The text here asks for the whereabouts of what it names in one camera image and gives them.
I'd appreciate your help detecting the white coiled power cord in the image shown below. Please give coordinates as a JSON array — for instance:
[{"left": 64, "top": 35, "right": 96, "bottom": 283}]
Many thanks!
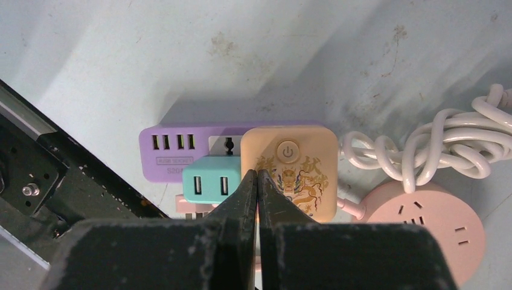
[{"left": 339, "top": 83, "right": 512, "bottom": 195}]

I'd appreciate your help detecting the purple power strip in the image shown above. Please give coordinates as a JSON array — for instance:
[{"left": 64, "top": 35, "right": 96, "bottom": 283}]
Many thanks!
[{"left": 139, "top": 120, "right": 320, "bottom": 183}]

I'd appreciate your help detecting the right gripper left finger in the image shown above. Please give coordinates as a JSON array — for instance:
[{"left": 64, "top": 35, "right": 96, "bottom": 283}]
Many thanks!
[{"left": 42, "top": 170, "right": 257, "bottom": 289}]

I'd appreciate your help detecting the pink coiled power cord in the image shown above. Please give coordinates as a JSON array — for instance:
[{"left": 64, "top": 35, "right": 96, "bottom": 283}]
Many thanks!
[{"left": 175, "top": 194, "right": 366, "bottom": 221}]

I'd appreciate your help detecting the teal USB charger plug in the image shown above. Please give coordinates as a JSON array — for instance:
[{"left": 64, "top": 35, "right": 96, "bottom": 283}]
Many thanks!
[{"left": 182, "top": 155, "right": 242, "bottom": 204}]

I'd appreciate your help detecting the beige cube socket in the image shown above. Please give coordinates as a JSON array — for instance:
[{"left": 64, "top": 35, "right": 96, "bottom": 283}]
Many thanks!
[{"left": 240, "top": 125, "right": 338, "bottom": 222}]

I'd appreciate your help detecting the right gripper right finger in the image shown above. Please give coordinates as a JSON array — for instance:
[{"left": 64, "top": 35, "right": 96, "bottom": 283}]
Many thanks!
[{"left": 257, "top": 170, "right": 457, "bottom": 289}]

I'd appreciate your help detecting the pink round power strip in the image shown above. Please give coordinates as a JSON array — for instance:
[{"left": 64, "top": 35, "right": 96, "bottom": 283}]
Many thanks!
[{"left": 338, "top": 181, "right": 485, "bottom": 286}]

